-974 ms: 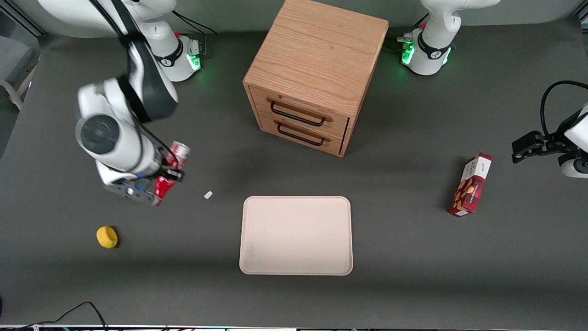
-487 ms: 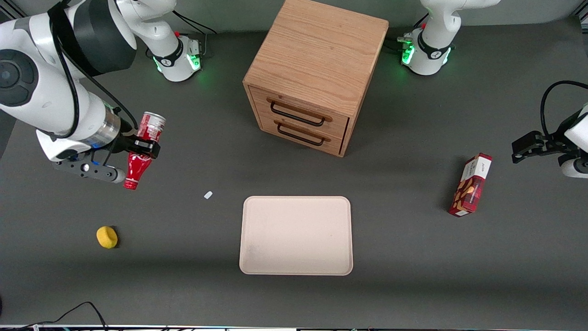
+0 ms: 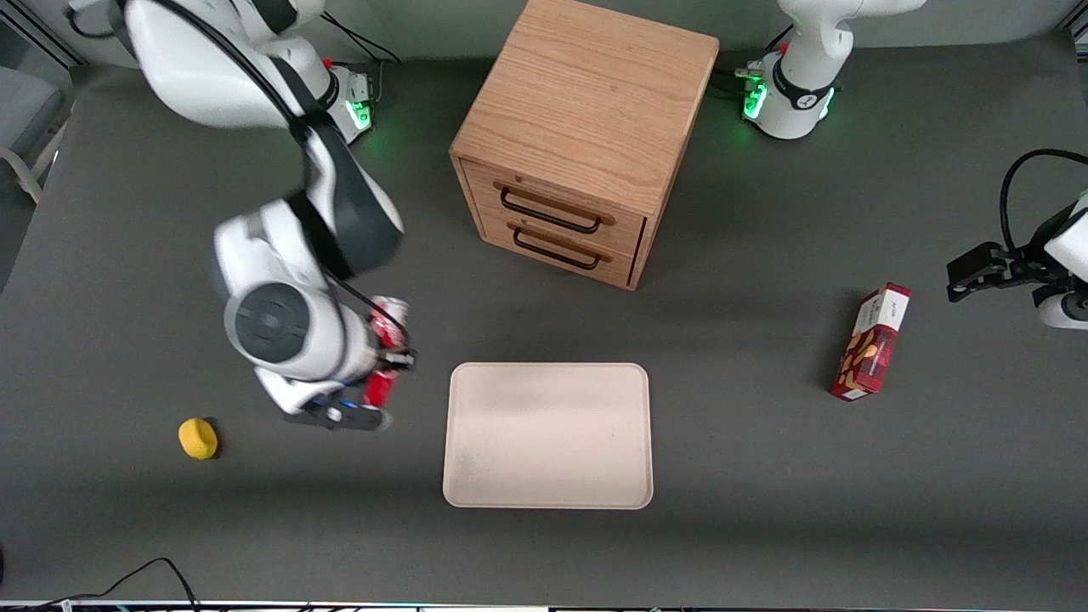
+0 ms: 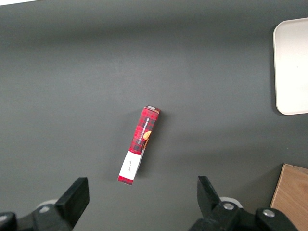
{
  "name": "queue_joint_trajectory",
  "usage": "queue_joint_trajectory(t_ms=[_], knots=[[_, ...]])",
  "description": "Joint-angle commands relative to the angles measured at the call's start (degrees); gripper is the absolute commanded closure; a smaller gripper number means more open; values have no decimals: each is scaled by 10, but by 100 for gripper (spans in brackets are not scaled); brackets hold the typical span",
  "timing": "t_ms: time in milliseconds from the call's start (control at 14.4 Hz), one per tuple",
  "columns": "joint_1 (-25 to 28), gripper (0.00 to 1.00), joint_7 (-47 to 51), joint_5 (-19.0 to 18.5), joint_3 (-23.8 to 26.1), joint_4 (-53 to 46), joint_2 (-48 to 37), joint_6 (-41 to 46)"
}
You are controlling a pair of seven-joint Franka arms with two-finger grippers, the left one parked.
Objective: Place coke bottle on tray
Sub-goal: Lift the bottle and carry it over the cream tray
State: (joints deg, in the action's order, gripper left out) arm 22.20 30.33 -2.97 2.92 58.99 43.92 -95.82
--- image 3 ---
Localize wooden drawer front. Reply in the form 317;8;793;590
462;157;649;258
479;207;640;287

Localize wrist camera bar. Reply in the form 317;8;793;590
284;399;394;433
1032;286;1088;332

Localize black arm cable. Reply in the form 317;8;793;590
1000;149;1088;254
119;0;411;343

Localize yellow lemon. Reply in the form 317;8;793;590
178;417;219;462

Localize black metal drawer handle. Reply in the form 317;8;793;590
499;186;604;235
512;227;602;272

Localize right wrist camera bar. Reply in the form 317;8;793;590
284;399;394;433

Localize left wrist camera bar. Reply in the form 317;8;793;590
1032;286;1088;332

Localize beige plastic tray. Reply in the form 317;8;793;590
442;362;655;510

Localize black left base cables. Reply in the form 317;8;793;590
712;24;795;101

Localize red snack box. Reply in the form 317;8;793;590
830;282;913;403

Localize wooden drawer cabinet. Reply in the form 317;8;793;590
449;0;721;292

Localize red coke bottle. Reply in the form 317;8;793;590
363;296;412;408

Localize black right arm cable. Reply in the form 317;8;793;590
119;0;411;343

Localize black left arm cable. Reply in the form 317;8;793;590
1000;149;1088;254

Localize black right base cables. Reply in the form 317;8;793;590
320;10;402;110

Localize black floor cable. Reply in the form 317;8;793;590
0;557;201;612

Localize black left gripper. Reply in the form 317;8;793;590
946;223;1065;303

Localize black base cables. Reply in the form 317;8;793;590
320;10;402;110
712;24;795;101

